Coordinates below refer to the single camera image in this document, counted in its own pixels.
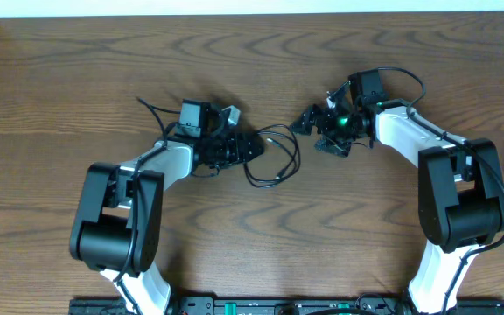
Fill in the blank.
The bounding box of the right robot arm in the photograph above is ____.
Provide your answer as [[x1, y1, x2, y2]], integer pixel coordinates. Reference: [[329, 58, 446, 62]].
[[290, 67, 504, 314]]

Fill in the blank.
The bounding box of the black usb cable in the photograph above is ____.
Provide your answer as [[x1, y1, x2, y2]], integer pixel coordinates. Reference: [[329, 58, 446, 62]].
[[241, 123, 302, 189]]

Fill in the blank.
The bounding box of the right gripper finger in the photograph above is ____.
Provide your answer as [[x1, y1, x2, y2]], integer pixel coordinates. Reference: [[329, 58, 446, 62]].
[[290, 104, 322, 136], [314, 136, 350, 158]]

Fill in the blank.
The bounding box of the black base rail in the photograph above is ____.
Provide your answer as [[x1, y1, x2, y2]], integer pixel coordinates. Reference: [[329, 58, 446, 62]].
[[68, 295, 504, 315]]

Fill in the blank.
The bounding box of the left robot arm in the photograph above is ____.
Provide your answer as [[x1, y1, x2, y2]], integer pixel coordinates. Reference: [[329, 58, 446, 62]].
[[69, 100, 264, 314]]

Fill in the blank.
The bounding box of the right camera black cable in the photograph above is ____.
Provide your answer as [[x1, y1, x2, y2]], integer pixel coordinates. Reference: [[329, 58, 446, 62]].
[[376, 66, 504, 315]]

